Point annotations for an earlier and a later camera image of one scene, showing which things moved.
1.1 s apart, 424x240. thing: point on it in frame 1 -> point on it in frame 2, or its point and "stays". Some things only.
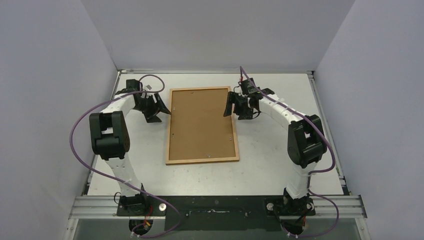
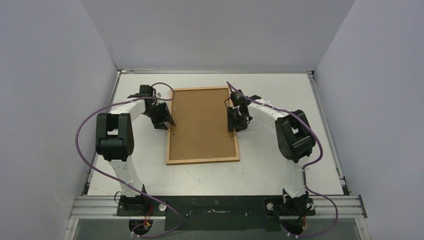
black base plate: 217,213 stays
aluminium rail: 107,207 stays
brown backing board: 198,129 stays
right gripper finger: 245,115 -> 241,125
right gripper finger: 230,100 -> 232,118
